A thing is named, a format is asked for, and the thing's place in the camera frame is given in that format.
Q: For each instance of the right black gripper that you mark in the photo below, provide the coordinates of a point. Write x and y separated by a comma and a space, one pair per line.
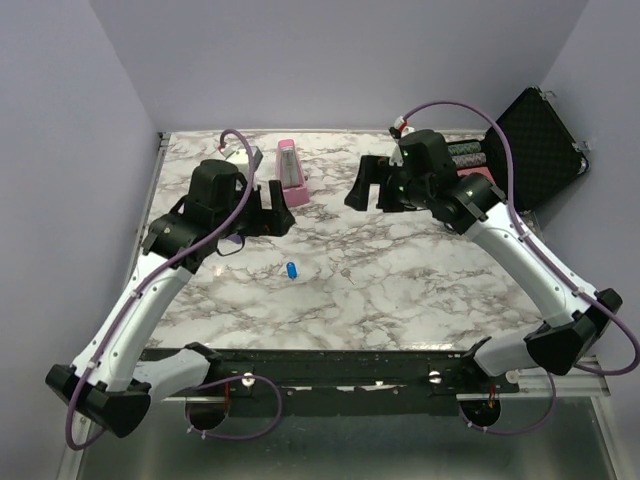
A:
374, 168

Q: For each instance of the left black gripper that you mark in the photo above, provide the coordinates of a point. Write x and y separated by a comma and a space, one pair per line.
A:
271, 222

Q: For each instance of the blue key tag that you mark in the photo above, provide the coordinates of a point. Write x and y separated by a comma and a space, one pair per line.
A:
291, 270

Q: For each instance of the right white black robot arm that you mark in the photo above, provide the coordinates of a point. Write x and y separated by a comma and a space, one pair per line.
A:
421, 174

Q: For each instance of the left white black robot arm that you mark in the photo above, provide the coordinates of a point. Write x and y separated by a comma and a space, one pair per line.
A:
107, 382

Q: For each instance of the pink metronome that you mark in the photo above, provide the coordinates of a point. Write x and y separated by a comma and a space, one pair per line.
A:
290, 173

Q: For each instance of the purple metronome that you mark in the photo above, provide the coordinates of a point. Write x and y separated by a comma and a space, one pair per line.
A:
230, 243

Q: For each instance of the grey purple chip stack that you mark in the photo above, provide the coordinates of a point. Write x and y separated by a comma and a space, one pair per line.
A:
469, 160

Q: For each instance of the red playing card deck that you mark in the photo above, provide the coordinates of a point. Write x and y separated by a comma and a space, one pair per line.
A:
477, 170

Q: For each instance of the black poker chip case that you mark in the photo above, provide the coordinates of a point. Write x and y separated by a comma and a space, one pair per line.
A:
545, 155

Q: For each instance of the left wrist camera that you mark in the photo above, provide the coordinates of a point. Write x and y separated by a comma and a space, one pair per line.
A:
238, 156

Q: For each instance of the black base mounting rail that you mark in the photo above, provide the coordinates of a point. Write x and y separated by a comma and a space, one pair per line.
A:
315, 383

